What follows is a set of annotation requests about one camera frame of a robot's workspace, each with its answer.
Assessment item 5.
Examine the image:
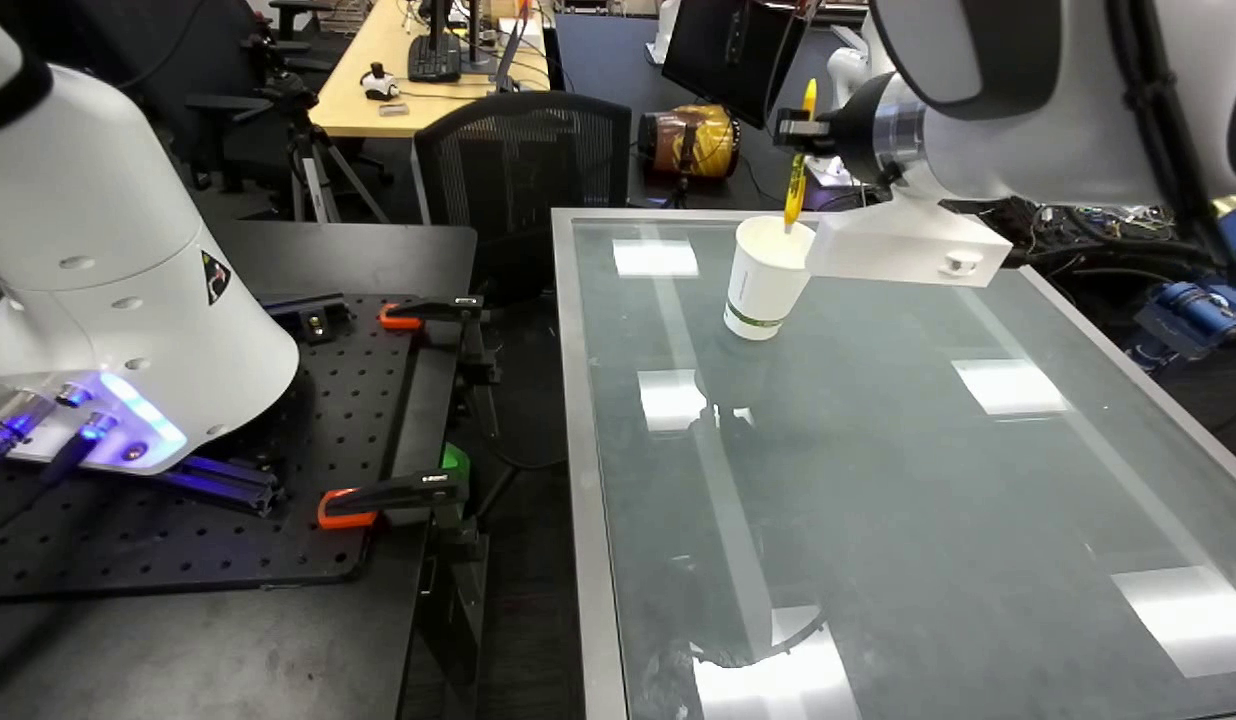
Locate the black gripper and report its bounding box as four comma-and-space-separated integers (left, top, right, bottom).
773, 74, 905, 192

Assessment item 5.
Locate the yellow pen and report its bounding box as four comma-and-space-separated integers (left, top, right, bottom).
781, 74, 825, 238

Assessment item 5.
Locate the white paper cup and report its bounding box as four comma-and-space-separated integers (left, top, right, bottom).
720, 210, 819, 346

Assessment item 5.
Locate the shiny gold round object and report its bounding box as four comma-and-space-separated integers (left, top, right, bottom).
646, 101, 746, 189

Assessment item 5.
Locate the large black monitor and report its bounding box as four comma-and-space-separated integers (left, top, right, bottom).
659, 0, 808, 130

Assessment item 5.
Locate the black mesh office chair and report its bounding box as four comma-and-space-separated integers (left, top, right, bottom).
411, 87, 639, 301

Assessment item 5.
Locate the blue plastic object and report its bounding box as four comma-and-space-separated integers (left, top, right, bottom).
1130, 277, 1236, 371

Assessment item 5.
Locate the orange black bar clamp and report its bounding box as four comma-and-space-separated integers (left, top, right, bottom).
313, 466, 468, 538
378, 290, 487, 357

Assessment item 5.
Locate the glass top table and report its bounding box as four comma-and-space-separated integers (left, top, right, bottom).
549, 205, 1236, 720

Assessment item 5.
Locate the wooden desk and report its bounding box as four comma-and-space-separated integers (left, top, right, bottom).
304, 0, 556, 142

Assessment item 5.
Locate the small green object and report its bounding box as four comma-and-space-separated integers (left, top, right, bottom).
436, 438, 475, 492

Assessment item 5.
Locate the small black block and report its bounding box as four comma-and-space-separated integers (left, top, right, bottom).
300, 301, 355, 344

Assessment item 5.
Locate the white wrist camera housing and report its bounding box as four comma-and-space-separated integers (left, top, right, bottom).
806, 195, 1019, 290

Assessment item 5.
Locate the black cable bundle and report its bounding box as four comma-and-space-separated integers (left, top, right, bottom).
983, 192, 1229, 281

